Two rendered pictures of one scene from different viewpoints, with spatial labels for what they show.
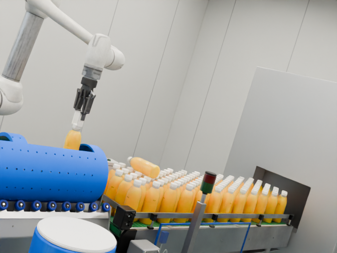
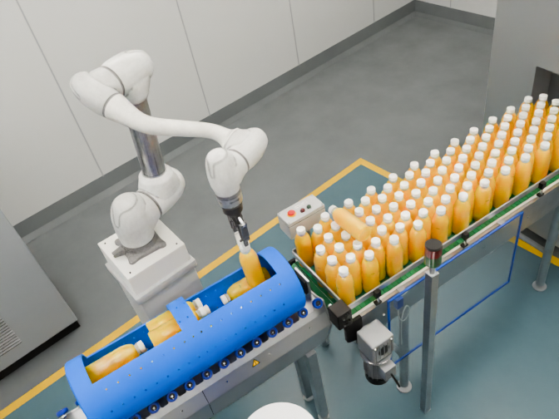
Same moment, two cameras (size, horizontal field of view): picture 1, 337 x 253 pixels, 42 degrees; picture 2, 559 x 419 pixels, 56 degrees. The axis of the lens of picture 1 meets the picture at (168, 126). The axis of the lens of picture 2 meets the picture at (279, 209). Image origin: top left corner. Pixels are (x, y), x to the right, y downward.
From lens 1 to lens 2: 1.40 m
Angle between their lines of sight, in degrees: 41
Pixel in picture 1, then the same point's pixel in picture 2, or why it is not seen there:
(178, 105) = not seen: outside the picture
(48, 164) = (229, 330)
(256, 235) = (538, 206)
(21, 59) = (151, 155)
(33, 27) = not seen: hidden behind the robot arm
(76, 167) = (262, 309)
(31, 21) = not seen: hidden behind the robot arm
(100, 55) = (226, 185)
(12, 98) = (168, 194)
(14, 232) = (230, 384)
